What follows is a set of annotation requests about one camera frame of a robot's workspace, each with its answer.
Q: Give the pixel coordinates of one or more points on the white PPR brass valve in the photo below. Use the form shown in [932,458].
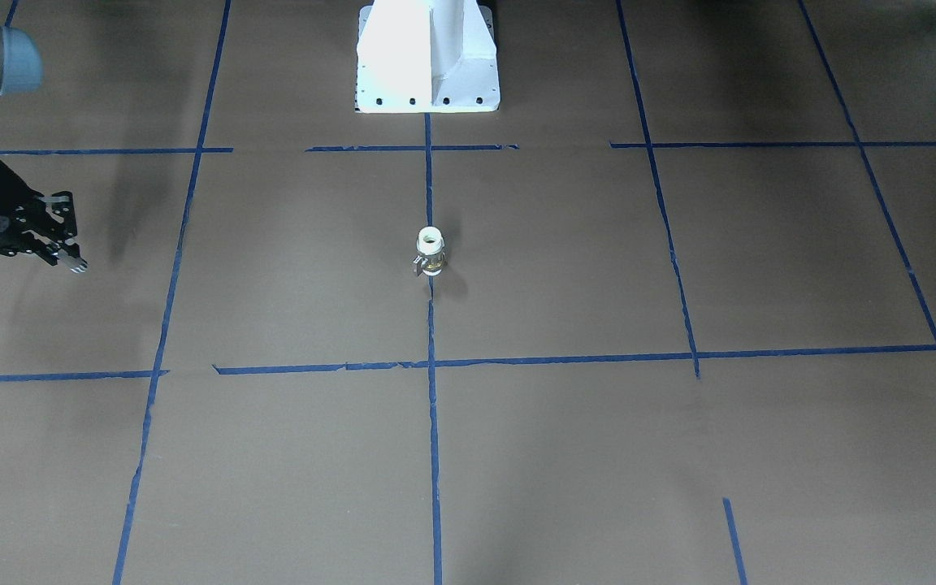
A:
[431,257]

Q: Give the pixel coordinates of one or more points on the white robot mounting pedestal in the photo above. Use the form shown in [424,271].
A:
[427,56]

